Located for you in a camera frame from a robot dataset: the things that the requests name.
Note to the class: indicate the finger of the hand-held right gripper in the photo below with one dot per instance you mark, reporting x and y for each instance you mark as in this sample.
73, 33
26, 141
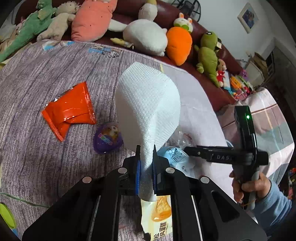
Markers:
196, 153

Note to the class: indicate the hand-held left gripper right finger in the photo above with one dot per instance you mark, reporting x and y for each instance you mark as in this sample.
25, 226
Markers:
154, 178

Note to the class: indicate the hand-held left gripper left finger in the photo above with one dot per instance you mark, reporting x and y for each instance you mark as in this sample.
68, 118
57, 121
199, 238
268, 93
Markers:
138, 176

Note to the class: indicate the light blue plastic packet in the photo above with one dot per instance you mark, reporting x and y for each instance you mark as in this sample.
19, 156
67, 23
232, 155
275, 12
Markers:
178, 160

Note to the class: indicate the clear crinkled plastic wrapper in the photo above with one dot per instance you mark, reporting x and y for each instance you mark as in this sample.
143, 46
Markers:
182, 138

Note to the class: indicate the cream cake packet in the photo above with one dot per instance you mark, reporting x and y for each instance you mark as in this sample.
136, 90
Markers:
159, 217

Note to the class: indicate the purple egg toy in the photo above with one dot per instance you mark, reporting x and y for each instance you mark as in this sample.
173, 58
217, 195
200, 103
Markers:
107, 138

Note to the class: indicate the white paper towel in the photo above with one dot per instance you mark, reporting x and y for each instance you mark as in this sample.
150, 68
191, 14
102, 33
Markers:
148, 104

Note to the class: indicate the orange snack wrapper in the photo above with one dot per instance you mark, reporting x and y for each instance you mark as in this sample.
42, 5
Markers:
69, 109

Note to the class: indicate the lime green capsule ball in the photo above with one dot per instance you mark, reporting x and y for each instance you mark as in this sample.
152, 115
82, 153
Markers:
7, 215

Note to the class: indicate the person's right forearm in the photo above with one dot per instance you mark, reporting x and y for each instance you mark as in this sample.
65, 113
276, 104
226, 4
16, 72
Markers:
272, 208

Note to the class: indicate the person's right hand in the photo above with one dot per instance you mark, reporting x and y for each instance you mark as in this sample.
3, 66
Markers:
261, 187

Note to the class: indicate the checked blanket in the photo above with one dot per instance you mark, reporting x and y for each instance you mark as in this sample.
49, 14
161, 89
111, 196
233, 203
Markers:
266, 120

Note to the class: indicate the pile of colourful toys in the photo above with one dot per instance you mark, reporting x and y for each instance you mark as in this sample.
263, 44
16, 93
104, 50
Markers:
240, 85

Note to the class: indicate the stack of cardboard boxes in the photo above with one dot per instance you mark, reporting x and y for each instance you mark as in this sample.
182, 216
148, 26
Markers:
256, 69

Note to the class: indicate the brown teddy bear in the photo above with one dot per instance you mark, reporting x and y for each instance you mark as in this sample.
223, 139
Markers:
221, 71

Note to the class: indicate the dark wooden cabinet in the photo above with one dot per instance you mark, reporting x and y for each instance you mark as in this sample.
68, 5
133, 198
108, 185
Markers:
282, 69

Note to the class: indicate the olive green dinosaur plush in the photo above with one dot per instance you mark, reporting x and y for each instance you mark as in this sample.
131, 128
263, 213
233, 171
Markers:
208, 60

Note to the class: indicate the orange carrot bunny plush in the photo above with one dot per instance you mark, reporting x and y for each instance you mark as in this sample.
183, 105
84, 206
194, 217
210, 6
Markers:
179, 44

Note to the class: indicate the white duck plush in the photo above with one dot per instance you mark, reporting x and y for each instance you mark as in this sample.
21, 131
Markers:
145, 34

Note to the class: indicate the black fan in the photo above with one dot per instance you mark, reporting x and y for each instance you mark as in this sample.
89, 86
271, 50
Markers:
187, 9

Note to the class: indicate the dark red leather sofa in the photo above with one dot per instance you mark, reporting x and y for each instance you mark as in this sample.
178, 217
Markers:
127, 11

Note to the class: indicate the pink bunny plush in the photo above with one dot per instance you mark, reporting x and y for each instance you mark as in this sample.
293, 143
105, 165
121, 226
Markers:
92, 20

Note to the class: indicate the beige doll plush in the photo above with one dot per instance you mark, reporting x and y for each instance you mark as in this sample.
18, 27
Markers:
57, 23

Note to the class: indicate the light green dinosaur plush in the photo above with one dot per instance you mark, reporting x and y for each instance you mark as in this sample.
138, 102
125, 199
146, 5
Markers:
27, 32

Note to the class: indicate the framed wall picture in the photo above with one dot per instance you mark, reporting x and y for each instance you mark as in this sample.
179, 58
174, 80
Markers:
248, 17

